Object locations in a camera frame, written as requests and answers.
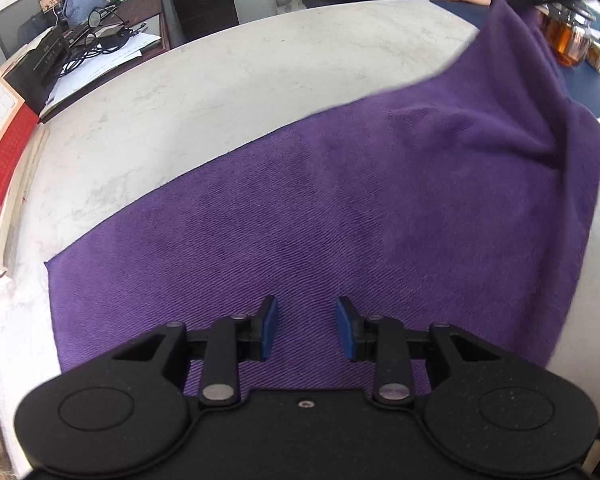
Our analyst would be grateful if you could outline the blue grey bag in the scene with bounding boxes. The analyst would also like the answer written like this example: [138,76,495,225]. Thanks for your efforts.
[62,0,112,23]

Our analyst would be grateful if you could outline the blue table mat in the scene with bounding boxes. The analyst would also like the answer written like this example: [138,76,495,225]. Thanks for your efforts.
[430,0,600,118]

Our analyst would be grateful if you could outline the red desk calendar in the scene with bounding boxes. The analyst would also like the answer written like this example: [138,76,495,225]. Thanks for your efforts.
[0,55,41,208]

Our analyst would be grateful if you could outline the black desk cable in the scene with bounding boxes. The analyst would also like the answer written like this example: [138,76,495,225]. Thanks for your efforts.
[55,29,137,81]

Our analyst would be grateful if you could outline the black monitor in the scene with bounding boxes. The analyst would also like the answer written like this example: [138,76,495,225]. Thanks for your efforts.
[0,0,47,60]

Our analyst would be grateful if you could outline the black eyeglasses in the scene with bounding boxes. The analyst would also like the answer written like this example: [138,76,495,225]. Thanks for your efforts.
[86,6,121,31]

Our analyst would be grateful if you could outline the black cabinet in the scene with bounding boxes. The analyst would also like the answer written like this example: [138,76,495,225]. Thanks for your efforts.
[160,0,241,43]

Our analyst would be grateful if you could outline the white paper sheets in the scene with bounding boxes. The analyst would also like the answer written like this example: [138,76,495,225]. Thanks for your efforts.
[42,32,163,111]

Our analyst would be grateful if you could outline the black printer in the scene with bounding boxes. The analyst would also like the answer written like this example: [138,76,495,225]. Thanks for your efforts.
[2,27,76,103]

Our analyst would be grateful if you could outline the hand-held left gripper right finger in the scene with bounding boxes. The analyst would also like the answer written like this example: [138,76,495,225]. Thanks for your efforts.
[336,296,506,407]

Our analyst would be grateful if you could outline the purple towel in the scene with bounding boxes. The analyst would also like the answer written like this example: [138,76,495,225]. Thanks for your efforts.
[45,0,600,391]

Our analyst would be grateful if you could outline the brown wooden desk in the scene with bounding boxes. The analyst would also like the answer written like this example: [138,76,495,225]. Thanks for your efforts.
[40,0,172,121]

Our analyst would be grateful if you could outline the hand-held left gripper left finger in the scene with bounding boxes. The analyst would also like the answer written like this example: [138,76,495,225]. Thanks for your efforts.
[111,294,281,408]

